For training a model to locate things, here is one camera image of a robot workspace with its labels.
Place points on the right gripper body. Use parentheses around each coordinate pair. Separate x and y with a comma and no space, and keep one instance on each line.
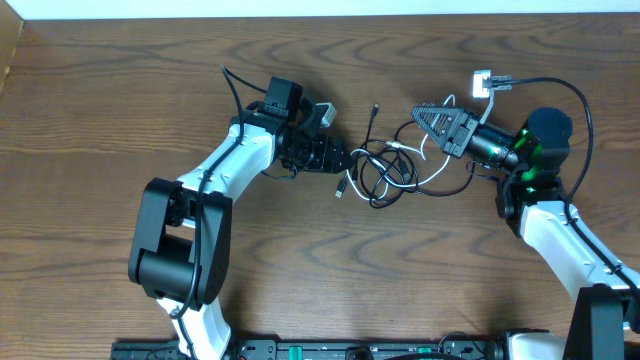
(493,148)

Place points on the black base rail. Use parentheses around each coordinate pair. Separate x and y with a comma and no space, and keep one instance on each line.
(350,350)

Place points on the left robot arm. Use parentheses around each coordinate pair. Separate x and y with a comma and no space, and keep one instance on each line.
(181,246)

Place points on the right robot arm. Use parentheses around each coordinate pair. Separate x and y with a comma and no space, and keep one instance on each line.
(532,201)

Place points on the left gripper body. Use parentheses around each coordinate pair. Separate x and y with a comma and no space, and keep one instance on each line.
(306,153)

